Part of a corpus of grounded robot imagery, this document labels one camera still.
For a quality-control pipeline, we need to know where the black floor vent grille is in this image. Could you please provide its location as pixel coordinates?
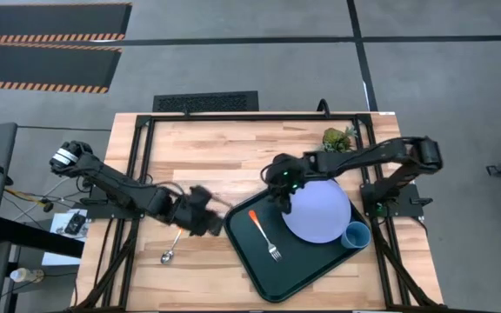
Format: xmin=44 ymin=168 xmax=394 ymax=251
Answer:
xmin=152 ymin=90 xmax=259 ymax=113

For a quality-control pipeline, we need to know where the white paper sheet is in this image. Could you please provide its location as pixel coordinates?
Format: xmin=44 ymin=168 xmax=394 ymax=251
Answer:
xmin=41 ymin=208 xmax=89 ymax=266

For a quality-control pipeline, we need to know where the light blue plastic cup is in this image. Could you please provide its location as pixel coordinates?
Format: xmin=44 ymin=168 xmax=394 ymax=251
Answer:
xmin=340 ymin=220 xmax=371 ymax=250

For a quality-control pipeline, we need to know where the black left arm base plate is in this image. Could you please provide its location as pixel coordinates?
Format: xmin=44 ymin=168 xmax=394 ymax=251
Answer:
xmin=79 ymin=186 xmax=145 ymax=220

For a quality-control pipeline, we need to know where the black mat with hazard stripes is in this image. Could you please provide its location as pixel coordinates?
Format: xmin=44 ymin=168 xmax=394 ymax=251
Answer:
xmin=0 ymin=42 xmax=124 ymax=95
xmin=0 ymin=3 xmax=133 ymax=43

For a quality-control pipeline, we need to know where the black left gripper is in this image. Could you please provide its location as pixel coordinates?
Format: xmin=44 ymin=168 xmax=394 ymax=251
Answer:
xmin=179 ymin=185 xmax=225 ymax=238

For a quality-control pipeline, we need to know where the small black handheld device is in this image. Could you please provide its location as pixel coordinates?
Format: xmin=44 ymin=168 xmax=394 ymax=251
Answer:
xmin=63 ymin=211 xmax=87 ymax=236

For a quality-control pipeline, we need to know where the black aluminium table frame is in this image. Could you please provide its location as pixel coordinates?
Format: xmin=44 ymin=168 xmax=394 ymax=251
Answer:
xmin=71 ymin=112 xmax=447 ymax=313

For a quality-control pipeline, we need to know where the spoon with orange handle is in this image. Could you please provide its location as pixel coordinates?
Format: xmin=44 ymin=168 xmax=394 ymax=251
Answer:
xmin=160 ymin=228 xmax=184 ymax=265

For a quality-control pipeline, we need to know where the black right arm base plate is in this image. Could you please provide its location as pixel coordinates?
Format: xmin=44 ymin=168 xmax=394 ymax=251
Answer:
xmin=360 ymin=182 xmax=433 ymax=218

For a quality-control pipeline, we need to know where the fork with orange handle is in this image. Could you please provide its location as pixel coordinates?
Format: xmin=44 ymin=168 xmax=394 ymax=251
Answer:
xmin=248 ymin=210 xmax=283 ymax=263

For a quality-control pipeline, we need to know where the clear plastic bottle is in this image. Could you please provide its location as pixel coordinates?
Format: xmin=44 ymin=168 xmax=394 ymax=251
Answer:
xmin=10 ymin=268 xmax=45 ymax=283

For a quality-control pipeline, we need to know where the dark green plastic tray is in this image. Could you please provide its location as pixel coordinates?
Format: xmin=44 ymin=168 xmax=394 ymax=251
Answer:
xmin=223 ymin=177 xmax=371 ymax=304

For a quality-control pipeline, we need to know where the lavender round plate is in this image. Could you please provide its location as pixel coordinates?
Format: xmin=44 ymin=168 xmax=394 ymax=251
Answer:
xmin=281 ymin=178 xmax=352 ymax=244

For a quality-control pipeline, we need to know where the yellow cable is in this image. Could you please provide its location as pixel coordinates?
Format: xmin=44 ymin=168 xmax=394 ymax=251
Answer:
xmin=4 ymin=186 xmax=46 ymax=206

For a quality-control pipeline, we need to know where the small potted succulent plant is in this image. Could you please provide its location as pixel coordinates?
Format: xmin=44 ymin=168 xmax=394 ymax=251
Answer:
xmin=322 ymin=125 xmax=359 ymax=153

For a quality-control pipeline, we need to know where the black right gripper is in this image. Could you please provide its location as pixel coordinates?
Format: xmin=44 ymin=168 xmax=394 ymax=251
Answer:
xmin=262 ymin=154 xmax=309 ymax=216

